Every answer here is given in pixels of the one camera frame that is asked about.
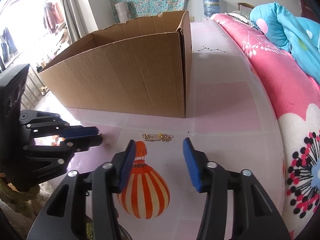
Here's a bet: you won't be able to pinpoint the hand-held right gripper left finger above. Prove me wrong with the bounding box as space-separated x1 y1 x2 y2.
27 139 137 240

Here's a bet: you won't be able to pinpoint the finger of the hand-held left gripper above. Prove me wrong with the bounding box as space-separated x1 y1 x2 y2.
24 135 103 186
21 110 99 140

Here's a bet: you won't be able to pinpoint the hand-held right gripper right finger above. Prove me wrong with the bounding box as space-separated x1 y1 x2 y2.
182 137 292 240

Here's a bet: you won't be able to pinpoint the orange bead bracelet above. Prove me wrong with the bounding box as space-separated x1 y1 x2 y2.
51 134 67 147

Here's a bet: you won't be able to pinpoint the brown cardboard box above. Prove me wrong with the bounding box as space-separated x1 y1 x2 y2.
38 10 192 118

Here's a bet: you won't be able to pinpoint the balcony balustrade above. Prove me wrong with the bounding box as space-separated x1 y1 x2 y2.
21 69 47 105

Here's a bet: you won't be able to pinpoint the pink balloon print mat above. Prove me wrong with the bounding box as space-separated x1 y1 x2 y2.
57 20 285 240

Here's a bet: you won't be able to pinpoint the hanging dark clothes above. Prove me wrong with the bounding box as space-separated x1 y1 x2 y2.
0 26 18 60

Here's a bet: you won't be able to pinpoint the hanging brown jacket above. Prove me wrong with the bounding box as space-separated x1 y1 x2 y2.
43 2 64 34

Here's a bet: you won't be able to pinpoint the pink floral blanket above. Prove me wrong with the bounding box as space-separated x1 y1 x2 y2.
209 12 320 240

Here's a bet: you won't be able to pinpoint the grey curtain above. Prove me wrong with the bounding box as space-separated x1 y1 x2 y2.
56 0 99 45

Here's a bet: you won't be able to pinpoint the white paper roll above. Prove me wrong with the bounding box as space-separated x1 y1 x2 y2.
114 2 131 23

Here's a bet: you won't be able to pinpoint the patterned pillow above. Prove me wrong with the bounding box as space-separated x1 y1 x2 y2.
226 10 252 24

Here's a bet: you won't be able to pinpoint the blue water jug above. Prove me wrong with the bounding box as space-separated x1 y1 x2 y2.
202 0 220 20

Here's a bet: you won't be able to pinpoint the blue quilt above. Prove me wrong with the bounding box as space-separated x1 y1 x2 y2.
249 2 320 83

